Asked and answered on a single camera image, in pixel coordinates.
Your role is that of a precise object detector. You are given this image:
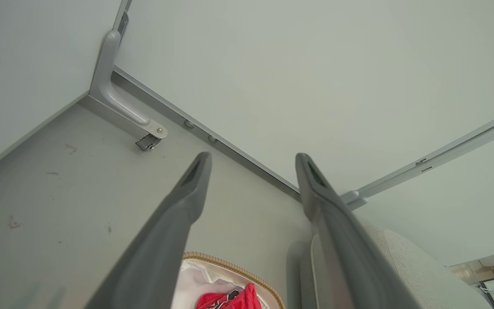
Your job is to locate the white plastic liner bag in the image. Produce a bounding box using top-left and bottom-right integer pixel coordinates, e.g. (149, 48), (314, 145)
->
(172, 259), (270, 309)

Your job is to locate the grey fabric sofa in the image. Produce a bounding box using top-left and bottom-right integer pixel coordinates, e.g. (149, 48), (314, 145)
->
(286, 222), (494, 309)

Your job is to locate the white laundry basket brown rim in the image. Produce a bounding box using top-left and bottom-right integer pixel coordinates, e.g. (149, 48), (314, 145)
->
(182, 252), (285, 309)

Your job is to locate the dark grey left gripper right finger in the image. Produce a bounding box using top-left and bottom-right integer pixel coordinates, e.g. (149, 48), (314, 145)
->
(295, 153), (422, 309)

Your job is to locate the red garment with tags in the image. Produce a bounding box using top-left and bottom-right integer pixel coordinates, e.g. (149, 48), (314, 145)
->
(196, 283), (263, 309)

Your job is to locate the black caster wheel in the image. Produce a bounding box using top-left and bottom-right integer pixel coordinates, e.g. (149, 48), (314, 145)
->
(136, 134), (162, 151)

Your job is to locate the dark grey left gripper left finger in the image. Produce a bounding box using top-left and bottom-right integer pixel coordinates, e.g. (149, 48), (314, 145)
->
(85, 151), (212, 309)

